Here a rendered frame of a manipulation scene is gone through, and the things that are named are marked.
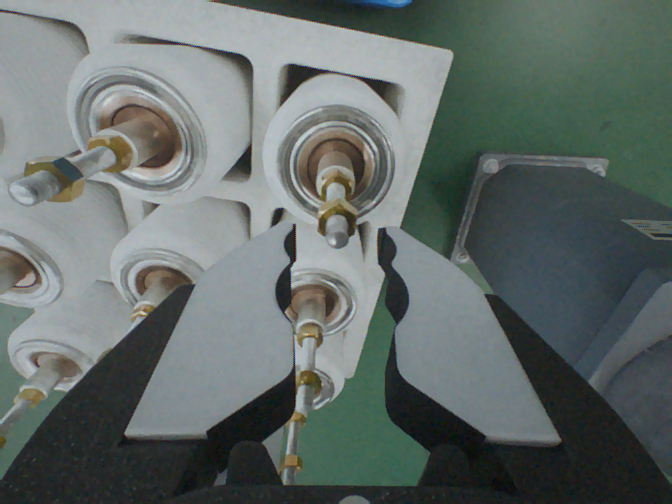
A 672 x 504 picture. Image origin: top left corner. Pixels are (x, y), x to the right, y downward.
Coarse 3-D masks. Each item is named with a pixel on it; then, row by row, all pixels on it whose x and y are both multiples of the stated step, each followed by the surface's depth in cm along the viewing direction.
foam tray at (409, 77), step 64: (0, 0) 21; (64, 0) 21; (128, 0) 21; (192, 0) 21; (256, 64) 23; (320, 64) 23; (384, 64) 23; (448, 64) 23; (256, 128) 25; (0, 192) 28; (256, 192) 28
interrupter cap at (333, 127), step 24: (312, 120) 18; (336, 120) 18; (360, 120) 18; (288, 144) 19; (312, 144) 19; (336, 144) 19; (360, 144) 19; (384, 144) 19; (288, 168) 20; (312, 168) 20; (360, 168) 20; (384, 168) 20; (288, 192) 21; (312, 192) 21; (360, 192) 21; (384, 192) 21; (312, 216) 21; (360, 216) 22
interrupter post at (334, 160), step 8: (336, 152) 19; (320, 160) 20; (328, 160) 18; (336, 160) 18; (344, 160) 18; (320, 168) 18; (328, 168) 17; (336, 168) 17; (344, 168) 17; (352, 168) 19; (320, 176) 17; (352, 176) 17; (320, 184) 18; (352, 192) 18
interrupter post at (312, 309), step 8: (304, 296) 26; (312, 296) 26; (320, 296) 26; (304, 304) 25; (312, 304) 25; (320, 304) 25; (304, 312) 24; (312, 312) 24; (320, 312) 24; (304, 320) 23; (312, 320) 23; (320, 320) 24; (296, 328) 24; (320, 328) 24
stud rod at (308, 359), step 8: (304, 344) 22; (312, 344) 22; (304, 352) 22; (312, 352) 22; (304, 360) 21; (312, 360) 21; (304, 368) 21; (312, 368) 21; (304, 392) 19; (312, 392) 20; (304, 400) 19; (312, 400) 19; (304, 408) 19; (312, 408) 19
